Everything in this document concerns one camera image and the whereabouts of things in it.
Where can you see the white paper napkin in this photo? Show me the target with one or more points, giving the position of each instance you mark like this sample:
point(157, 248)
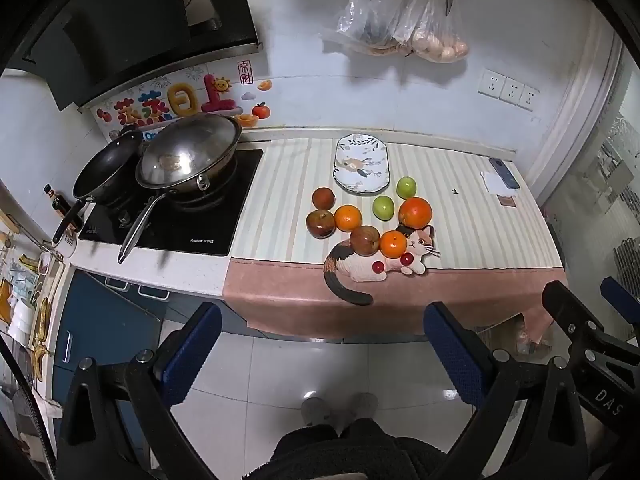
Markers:
point(492, 182)

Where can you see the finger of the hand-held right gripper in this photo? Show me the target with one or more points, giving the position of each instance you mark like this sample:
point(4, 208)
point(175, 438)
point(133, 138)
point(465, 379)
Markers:
point(622, 296)
point(570, 312)

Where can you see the colourful wall decal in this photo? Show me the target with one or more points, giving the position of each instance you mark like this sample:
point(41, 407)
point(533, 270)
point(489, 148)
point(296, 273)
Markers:
point(175, 102)

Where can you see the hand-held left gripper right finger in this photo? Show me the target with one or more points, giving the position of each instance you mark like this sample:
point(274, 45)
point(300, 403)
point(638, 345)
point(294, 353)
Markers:
point(452, 355)

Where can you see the red brown apple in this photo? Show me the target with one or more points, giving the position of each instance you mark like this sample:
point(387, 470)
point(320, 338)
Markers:
point(364, 240)
point(320, 224)

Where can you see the metal wok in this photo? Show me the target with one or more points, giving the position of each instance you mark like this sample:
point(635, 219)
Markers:
point(187, 147)

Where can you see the small orange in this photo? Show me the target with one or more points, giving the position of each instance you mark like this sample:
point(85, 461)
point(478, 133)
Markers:
point(347, 217)
point(393, 243)

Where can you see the grey slipper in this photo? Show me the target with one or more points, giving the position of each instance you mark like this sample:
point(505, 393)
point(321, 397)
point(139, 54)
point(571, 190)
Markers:
point(361, 407)
point(317, 412)

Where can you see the dark sauce bottle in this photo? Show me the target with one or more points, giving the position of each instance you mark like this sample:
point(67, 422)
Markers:
point(59, 204)

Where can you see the floral oval plate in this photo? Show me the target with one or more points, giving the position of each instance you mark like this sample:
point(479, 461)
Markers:
point(361, 162)

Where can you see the clear bag of dark vegetables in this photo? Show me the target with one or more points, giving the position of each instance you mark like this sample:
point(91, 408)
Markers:
point(367, 15)

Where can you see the white container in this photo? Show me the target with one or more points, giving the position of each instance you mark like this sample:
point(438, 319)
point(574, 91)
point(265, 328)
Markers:
point(21, 322)

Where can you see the steel wok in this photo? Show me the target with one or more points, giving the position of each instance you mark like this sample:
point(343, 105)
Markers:
point(200, 187)

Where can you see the clear bag of eggs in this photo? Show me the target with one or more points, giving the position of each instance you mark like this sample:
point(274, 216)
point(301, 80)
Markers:
point(440, 42)

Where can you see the black glass cooktop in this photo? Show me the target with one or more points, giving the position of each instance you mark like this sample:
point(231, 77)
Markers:
point(200, 225)

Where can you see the red seal sticker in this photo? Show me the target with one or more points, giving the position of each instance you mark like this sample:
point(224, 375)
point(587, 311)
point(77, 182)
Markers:
point(246, 71)

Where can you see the large orange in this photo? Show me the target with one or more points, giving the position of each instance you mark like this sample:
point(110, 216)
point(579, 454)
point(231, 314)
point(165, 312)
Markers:
point(415, 212)

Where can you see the small brown card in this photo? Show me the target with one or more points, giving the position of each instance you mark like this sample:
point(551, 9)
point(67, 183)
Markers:
point(506, 201)

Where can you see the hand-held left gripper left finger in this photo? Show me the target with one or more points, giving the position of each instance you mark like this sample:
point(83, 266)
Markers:
point(195, 352)

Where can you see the striped cat print mat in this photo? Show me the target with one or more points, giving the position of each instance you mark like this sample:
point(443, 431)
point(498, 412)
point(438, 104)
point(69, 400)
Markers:
point(465, 240)

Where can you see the green apple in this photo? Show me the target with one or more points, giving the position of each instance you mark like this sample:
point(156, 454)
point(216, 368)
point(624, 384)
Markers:
point(383, 207)
point(406, 187)

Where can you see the person's dark trouser legs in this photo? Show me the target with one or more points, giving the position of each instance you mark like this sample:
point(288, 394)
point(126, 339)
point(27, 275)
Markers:
point(350, 452)

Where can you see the dark smartphone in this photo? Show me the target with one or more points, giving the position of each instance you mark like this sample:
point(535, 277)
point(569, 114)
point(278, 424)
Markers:
point(505, 172)

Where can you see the black frying pan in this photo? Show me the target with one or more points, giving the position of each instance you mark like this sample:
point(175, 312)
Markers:
point(107, 170)

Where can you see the blue kitchen cabinet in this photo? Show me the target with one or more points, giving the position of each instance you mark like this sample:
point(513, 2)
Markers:
point(100, 320)

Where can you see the dark reddish orange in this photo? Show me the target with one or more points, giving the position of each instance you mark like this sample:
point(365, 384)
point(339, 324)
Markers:
point(324, 198)

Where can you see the white wall socket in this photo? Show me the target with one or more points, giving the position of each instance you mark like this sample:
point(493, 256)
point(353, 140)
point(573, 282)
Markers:
point(530, 97)
point(491, 84)
point(512, 91)

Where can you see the black range hood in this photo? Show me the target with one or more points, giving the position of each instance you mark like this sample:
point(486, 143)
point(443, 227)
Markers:
point(125, 20)

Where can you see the white door frame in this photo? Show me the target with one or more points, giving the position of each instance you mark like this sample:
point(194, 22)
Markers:
point(575, 110)

